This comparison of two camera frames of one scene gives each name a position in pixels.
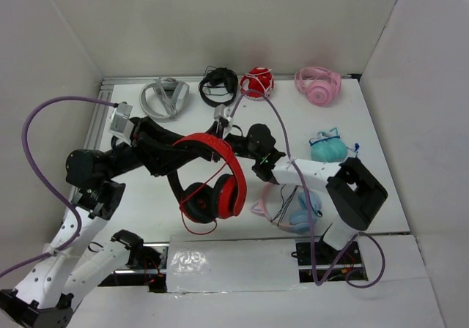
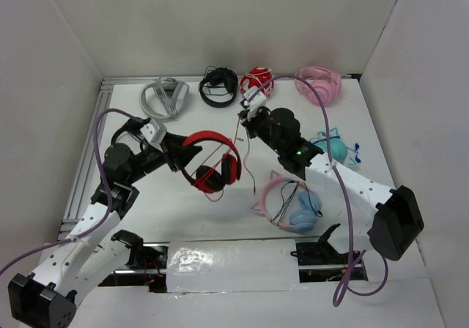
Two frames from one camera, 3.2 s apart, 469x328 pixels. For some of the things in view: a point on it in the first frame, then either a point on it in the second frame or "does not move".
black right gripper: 214,129 to 249,123
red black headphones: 204,203 to 209,179
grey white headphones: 173,93 does not move
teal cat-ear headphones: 330,147 does not move
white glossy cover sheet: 210,264 does not move
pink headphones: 321,86 does not move
